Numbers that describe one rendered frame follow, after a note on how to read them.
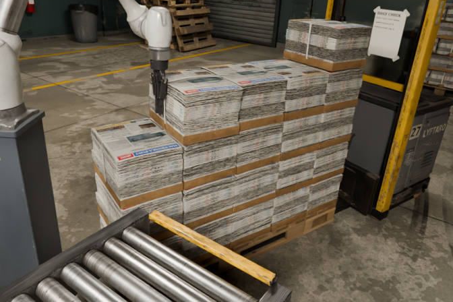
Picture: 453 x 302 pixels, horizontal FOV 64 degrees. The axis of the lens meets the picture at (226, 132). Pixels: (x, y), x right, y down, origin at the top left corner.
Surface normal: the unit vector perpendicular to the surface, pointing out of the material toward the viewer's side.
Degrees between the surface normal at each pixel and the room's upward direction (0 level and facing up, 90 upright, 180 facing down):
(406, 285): 0
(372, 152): 90
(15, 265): 90
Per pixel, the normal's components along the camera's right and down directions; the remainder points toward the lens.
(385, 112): -0.82, 0.18
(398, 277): 0.06, -0.92
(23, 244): -0.02, 0.39
